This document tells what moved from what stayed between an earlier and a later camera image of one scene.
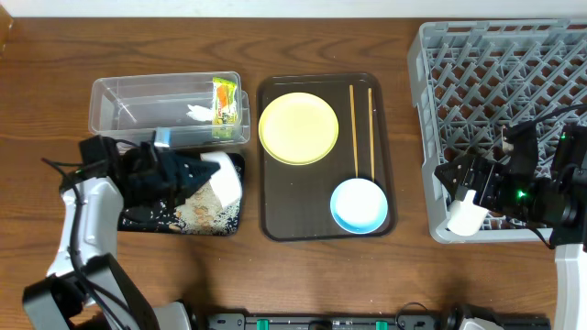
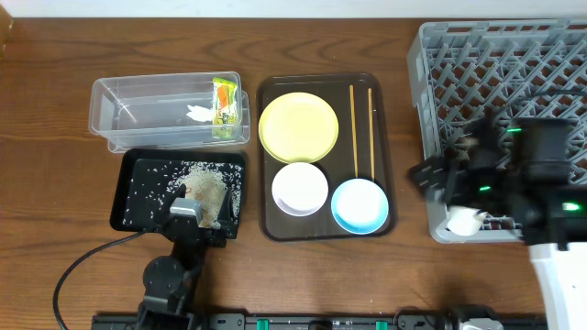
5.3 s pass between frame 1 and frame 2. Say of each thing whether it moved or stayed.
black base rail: stayed
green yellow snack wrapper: stayed
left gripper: moved
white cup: stayed
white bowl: moved
